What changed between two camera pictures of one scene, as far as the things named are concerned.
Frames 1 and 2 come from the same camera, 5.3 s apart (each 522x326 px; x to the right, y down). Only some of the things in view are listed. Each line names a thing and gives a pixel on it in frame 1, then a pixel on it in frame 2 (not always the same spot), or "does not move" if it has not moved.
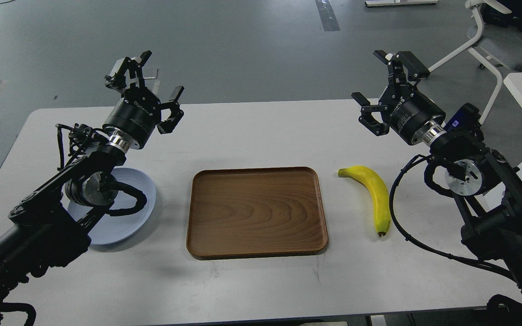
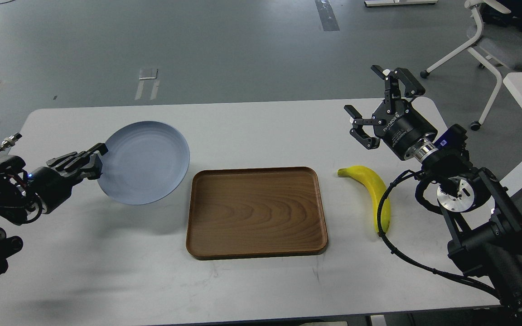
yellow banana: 379,192 does not move
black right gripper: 405,108 → 403,125
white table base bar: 398,2 does not move
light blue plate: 112,228 → 146,162
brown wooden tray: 253,212 does not move
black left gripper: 136,115 → 52,189
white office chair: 474,4 does not move
